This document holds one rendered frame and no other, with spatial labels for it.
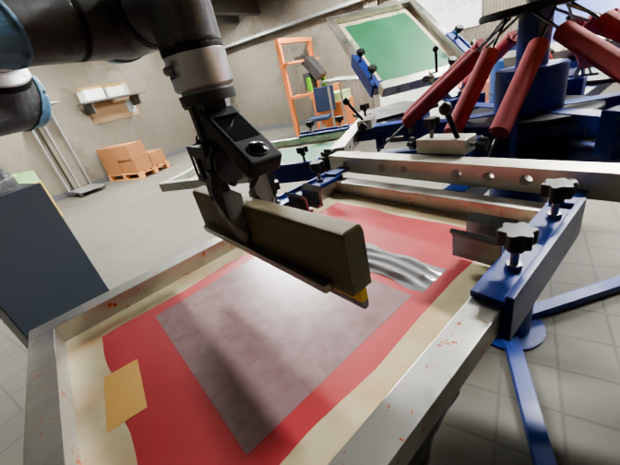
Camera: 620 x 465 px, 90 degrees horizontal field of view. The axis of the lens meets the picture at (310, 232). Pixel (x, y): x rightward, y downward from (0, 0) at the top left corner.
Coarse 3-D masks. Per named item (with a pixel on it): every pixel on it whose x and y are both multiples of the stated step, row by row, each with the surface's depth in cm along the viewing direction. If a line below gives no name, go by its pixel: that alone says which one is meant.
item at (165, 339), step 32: (384, 224) 69; (192, 288) 63; (224, 288) 60; (256, 288) 58; (288, 288) 56; (160, 320) 55; (192, 320) 53; (224, 320) 52; (128, 352) 50; (160, 352) 48; (192, 352) 47; (160, 384) 43
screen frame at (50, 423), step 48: (336, 192) 92; (384, 192) 78; (432, 192) 70; (144, 288) 63; (48, 336) 52; (480, 336) 34; (48, 384) 42; (432, 384) 31; (48, 432) 35; (384, 432) 28
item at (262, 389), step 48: (384, 240) 63; (432, 240) 59; (384, 288) 50; (432, 288) 48; (240, 336) 47; (288, 336) 45; (336, 336) 43; (384, 336) 42; (192, 384) 41; (240, 384) 40; (288, 384) 38; (336, 384) 37; (144, 432) 37; (192, 432) 35; (240, 432) 34; (288, 432) 33
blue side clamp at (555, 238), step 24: (576, 216) 48; (552, 240) 43; (504, 264) 42; (528, 264) 41; (552, 264) 45; (480, 288) 39; (504, 288) 38; (528, 288) 38; (504, 312) 37; (528, 312) 41; (504, 336) 39
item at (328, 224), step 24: (216, 216) 55; (264, 216) 40; (288, 216) 36; (312, 216) 35; (264, 240) 43; (288, 240) 38; (312, 240) 34; (336, 240) 30; (360, 240) 31; (312, 264) 36; (336, 264) 32; (360, 264) 32; (336, 288) 34; (360, 288) 33
